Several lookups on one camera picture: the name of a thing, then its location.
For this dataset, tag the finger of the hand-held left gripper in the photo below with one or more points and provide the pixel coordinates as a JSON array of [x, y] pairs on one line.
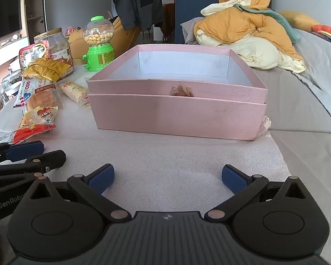
[[48, 160], [24, 149]]

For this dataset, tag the red foil snack bag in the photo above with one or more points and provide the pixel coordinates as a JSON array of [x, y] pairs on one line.
[[33, 55]]

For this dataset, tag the wooden display shelf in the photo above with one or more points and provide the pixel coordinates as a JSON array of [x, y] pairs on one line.
[[33, 5]]

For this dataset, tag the red and yellow snack packet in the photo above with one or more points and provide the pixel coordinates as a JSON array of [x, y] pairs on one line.
[[35, 122]]

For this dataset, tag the brown ribbon bow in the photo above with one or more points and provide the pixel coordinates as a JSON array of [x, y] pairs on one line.
[[181, 90]]

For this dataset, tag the colourful toy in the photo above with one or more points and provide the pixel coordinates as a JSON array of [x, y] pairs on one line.
[[327, 33]]

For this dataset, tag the clear rice cracker packet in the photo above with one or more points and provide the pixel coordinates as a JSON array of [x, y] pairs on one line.
[[75, 93]]

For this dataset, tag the blue cabinet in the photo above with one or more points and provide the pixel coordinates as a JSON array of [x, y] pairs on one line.
[[195, 8]]

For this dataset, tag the yellow cloth toy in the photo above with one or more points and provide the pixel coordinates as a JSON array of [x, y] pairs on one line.
[[253, 33]]

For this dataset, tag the yellow pillow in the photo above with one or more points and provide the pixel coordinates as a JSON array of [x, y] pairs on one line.
[[298, 19]]

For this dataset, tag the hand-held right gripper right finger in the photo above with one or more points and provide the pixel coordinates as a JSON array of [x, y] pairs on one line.
[[234, 179]]

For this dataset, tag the plastic jar with gold lid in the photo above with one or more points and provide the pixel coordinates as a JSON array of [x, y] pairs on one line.
[[59, 47]]

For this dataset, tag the glass jar with glass lid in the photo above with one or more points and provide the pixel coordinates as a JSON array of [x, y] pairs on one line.
[[12, 84]]

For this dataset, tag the wooden chair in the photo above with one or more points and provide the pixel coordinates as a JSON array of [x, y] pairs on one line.
[[168, 22]]

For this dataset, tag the green candy dispenser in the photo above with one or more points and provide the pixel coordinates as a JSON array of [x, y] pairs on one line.
[[98, 47]]

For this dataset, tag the white bread packet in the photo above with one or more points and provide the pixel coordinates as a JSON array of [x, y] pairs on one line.
[[37, 96]]

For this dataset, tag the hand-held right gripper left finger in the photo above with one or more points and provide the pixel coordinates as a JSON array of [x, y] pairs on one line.
[[102, 180]]

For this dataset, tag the clear plastic wrap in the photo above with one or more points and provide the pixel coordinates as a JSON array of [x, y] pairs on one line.
[[265, 124]]

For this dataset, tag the pink cardboard box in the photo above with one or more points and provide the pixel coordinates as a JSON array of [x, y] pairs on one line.
[[179, 116]]

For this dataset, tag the grey jacket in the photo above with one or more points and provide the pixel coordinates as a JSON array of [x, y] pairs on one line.
[[138, 5]]

